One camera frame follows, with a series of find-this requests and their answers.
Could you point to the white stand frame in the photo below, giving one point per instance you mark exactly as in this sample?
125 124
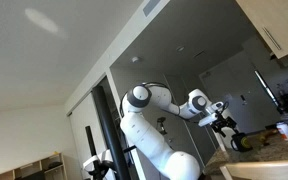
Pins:
94 163

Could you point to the black mug yellow logo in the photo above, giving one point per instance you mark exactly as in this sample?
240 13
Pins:
241 142

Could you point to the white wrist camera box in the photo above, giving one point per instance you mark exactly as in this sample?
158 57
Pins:
207 120

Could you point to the thick black pole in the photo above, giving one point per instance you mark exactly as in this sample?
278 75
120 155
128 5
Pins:
109 133

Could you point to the wooden shelf unit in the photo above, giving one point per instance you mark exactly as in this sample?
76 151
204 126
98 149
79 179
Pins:
34 168

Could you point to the white orange labelled bottle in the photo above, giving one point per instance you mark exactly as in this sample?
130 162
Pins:
286 131

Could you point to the wooden upper cabinet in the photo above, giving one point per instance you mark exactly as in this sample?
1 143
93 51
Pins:
277 23

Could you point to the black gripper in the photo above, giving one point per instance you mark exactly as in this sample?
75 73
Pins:
224 121

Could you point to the white ceiling smoke detector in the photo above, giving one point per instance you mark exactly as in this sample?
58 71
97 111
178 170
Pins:
136 59

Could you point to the thin black pole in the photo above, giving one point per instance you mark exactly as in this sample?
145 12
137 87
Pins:
90 143

